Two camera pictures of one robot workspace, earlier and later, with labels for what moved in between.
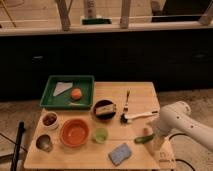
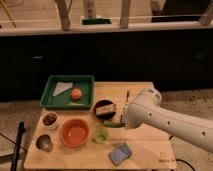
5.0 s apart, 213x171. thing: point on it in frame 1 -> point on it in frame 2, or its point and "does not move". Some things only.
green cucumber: [144, 139] -> [113, 124]
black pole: [16, 153] does not move
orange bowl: [74, 132] does not move
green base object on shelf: [96, 21] does not move
